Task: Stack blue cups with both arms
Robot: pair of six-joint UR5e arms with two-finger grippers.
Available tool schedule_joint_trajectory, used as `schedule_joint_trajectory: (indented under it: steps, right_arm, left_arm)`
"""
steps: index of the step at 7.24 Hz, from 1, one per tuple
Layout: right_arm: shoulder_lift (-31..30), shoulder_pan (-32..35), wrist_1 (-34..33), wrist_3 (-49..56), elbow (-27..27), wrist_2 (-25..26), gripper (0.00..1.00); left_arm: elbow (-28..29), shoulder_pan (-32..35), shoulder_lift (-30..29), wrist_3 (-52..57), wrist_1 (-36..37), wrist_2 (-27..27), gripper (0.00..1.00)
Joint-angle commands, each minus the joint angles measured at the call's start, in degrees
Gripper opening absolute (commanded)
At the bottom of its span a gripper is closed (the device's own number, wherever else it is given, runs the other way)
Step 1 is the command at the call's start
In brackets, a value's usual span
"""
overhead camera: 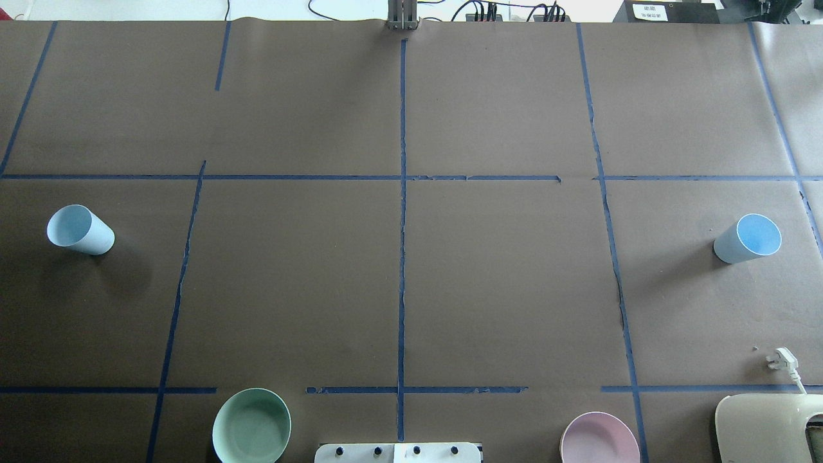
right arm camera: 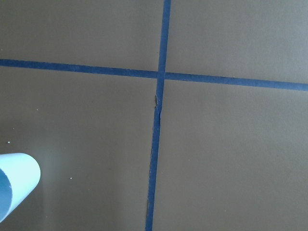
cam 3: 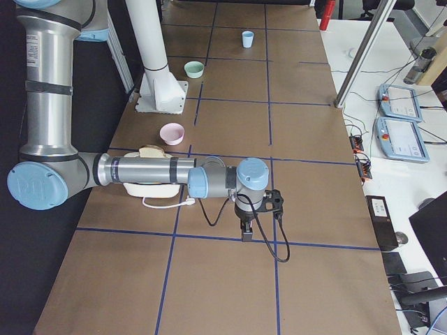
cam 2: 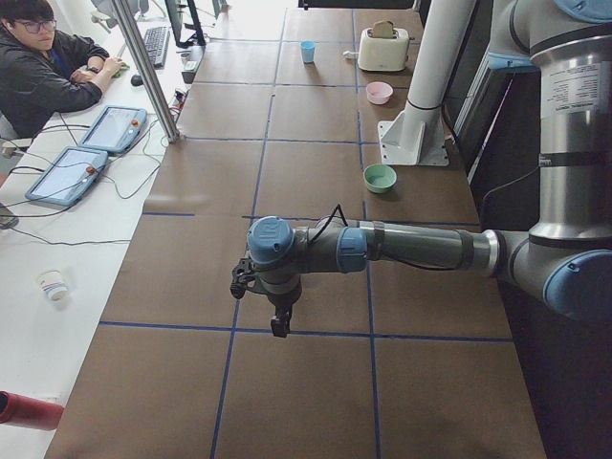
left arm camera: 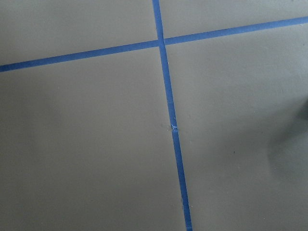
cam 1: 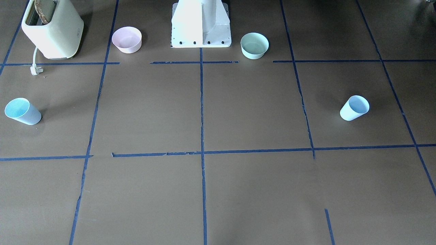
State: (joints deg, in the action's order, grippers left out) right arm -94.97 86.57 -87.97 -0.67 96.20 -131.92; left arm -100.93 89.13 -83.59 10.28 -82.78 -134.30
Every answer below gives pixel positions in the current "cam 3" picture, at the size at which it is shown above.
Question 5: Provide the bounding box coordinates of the cream toaster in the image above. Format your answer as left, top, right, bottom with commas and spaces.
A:
122, 150, 182, 200

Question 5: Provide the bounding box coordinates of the white mounting column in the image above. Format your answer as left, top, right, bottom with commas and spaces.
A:
126, 0, 189, 114

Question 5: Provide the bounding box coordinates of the aluminium frame post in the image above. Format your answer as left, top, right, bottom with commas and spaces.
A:
334, 0, 397, 108

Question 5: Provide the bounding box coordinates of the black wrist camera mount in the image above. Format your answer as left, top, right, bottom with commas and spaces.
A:
259, 189, 284, 214

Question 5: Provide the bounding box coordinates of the far teach pendant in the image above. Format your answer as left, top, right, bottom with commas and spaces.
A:
378, 84, 423, 123

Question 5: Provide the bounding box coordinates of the teach pendant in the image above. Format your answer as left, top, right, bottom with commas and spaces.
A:
378, 84, 423, 123
375, 117, 430, 163

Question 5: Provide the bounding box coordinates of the orange power strip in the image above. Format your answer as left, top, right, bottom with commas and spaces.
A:
349, 135, 364, 154
356, 156, 372, 182

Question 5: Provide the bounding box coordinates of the bread slice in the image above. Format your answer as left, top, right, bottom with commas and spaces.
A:
138, 145, 166, 158

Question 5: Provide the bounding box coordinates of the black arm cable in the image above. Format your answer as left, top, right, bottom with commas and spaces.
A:
198, 191, 291, 263

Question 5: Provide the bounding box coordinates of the orange power strip far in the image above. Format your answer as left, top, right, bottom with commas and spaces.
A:
349, 135, 364, 154

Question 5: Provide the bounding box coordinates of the light blue cup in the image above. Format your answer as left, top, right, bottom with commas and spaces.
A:
242, 31, 254, 49

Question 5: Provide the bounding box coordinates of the near teach pendant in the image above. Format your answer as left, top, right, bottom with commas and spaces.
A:
375, 117, 430, 163

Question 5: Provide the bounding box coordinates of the pink bowl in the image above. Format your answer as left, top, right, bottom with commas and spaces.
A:
159, 123, 185, 146

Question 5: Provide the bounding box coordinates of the grey water bottle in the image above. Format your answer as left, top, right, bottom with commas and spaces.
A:
403, 47, 437, 84

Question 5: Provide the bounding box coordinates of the black box with label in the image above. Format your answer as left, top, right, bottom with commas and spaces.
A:
365, 195, 398, 252

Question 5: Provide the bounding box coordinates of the orange power strip near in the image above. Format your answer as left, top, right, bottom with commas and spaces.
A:
356, 156, 372, 182

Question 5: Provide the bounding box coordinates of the green bowl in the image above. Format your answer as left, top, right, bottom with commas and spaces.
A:
184, 61, 205, 79

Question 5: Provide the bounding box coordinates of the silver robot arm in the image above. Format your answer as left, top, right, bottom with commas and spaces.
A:
7, 1, 272, 241

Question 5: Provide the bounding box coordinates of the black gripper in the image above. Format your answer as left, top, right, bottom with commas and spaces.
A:
234, 201, 255, 241

